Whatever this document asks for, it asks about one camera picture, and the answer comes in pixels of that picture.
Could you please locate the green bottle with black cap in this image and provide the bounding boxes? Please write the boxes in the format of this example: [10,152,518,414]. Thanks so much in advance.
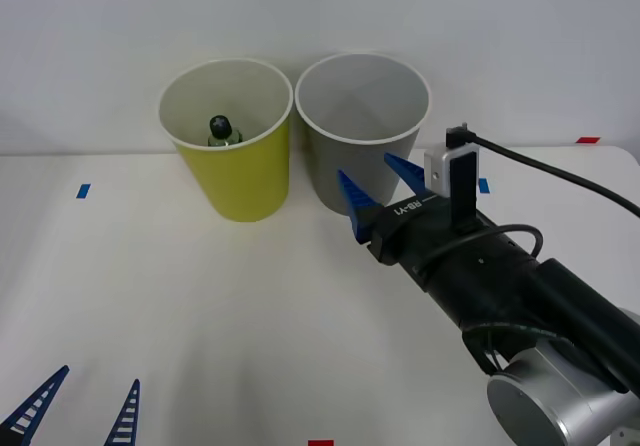
[206,113,245,148]

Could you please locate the yellow-green plastic bin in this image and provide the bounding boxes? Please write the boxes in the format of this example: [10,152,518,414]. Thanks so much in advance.
[158,57,294,224]

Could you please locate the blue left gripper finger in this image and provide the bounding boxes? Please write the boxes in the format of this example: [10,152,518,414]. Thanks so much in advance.
[0,364,70,446]
[102,378,142,446]

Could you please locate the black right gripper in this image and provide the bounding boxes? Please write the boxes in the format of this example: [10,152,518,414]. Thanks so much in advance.
[337,152,507,280]

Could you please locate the grey plastic bin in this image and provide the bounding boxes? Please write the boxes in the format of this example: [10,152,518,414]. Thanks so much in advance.
[294,52,432,217]

